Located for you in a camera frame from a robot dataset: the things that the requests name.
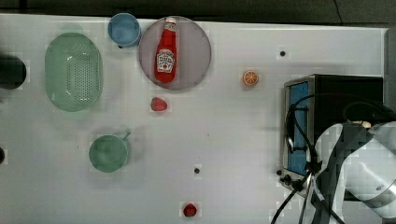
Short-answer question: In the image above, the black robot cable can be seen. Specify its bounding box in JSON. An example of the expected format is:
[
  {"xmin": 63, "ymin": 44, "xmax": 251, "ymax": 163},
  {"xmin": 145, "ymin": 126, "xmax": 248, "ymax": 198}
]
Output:
[{"xmin": 270, "ymin": 92, "xmax": 396, "ymax": 224}]

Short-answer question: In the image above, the small red fruit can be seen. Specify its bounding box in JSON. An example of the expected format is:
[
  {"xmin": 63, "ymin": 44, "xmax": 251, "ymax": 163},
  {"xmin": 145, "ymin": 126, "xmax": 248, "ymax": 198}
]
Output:
[{"xmin": 183, "ymin": 203, "xmax": 197, "ymax": 217}]

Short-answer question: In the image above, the green colander bowl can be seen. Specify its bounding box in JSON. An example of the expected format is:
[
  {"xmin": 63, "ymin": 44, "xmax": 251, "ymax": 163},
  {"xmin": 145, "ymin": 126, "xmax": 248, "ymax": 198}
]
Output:
[{"xmin": 45, "ymin": 33, "xmax": 103, "ymax": 112}]

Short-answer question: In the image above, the orange half slice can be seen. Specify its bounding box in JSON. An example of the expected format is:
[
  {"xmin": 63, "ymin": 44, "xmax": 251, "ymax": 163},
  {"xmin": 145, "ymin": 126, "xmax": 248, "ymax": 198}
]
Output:
[{"xmin": 242, "ymin": 70, "xmax": 259, "ymax": 86}]

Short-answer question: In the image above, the grey round plate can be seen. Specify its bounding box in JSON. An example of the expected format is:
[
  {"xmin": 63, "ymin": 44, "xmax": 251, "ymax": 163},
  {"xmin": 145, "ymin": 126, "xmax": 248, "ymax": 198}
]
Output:
[{"xmin": 138, "ymin": 16, "xmax": 211, "ymax": 91}]

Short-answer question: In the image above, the blue cup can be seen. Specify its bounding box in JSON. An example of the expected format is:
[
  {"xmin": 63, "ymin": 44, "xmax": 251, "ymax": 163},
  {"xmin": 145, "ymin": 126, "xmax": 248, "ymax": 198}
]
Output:
[{"xmin": 107, "ymin": 13, "xmax": 142, "ymax": 48}]

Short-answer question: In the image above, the black cylinder post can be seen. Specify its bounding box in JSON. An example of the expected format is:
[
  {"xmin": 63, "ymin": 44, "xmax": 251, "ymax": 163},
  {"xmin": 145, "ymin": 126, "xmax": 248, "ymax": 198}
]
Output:
[{"xmin": 0, "ymin": 55, "xmax": 27, "ymax": 90}]

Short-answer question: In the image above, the green mug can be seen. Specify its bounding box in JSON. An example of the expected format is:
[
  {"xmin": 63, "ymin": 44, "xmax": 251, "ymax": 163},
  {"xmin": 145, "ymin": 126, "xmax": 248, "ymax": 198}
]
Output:
[{"xmin": 89, "ymin": 132, "xmax": 131, "ymax": 173}]

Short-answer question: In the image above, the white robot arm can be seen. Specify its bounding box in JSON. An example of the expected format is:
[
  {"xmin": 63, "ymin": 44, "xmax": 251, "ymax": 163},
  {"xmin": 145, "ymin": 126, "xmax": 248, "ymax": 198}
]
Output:
[{"xmin": 304, "ymin": 121, "xmax": 396, "ymax": 224}]

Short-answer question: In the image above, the black toaster oven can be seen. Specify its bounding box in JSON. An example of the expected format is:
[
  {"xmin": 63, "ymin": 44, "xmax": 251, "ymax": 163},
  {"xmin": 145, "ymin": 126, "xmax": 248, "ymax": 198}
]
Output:
[{"xmin": 278, "ymin": 74, "xmax": 389, "ymax": 197}]

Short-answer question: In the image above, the yellow peeled banana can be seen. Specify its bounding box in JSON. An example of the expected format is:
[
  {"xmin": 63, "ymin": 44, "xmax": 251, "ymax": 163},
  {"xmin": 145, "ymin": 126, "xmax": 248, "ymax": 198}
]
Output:
[{"xmin": 352, "ymin": 120, "xmax": 372, "ymax": 129}]

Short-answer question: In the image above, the red ketchup bottle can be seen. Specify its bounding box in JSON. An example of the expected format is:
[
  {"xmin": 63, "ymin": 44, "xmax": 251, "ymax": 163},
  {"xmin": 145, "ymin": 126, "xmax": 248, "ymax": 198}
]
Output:
[{"xmin": 154, "ymin": 17, "xmax": 177, "ymax": 83}]

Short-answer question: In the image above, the red strawberry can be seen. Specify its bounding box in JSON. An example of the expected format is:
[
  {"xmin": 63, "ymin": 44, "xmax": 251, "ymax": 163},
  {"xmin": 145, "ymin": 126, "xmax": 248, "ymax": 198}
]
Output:
[{"xmin": 150, "ymin": 97, "xmax": 168, "ymax": 112}]

